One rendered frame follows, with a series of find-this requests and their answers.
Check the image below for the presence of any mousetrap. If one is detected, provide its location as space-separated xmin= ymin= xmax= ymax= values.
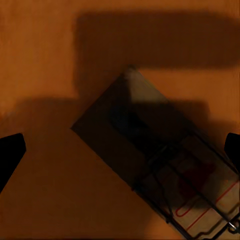
xmin=71 ymin=64 xmax=240 ymax=240

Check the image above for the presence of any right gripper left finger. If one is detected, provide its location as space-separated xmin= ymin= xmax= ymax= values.
xmin=0 ymin=133 xmax=26 ymax=193

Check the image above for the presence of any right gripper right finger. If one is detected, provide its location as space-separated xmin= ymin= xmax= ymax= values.
xmin=224 ymin=133 xmax=240 ymax=173

